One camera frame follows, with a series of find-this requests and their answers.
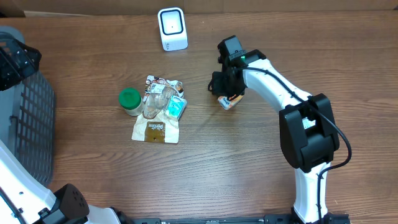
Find orange tissue pack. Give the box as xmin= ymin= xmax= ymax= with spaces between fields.
xmin=218 ymin=94 xmax=244 ymax=110

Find small teal tissue pack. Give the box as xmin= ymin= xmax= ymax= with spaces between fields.
xmin=165 ymin=96 xmax=187 ymax=120

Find beige dried mushroom bag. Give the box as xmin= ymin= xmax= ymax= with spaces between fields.
xmin=131 ymin=75 xmax=185 ymax=144

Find clear jar white contents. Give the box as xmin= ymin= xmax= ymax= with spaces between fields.
xmin=119 ymin=88 xmax=144 ymax=116

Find green bottle cap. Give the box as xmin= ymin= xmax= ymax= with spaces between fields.
xmin=119 ymin=88 xmax=142 ymax=110

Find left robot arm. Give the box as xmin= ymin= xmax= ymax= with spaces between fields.
xmin=1 ymin=26 xmax=132 ymax=223

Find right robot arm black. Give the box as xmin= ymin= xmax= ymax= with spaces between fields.
xmin=208 ymin=35 xmax=340 ymax=223

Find white barcode scanner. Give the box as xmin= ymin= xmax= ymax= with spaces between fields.
xmin=157 ymin=7 xmax=188 ymax=52

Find grey plastic shopping basket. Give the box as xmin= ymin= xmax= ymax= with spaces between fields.
xmin=1 ymin=26 xmax=56 ymax=186

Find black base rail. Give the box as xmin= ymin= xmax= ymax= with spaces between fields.
xmin=130 ymin=213 xmax=351 ymax=224

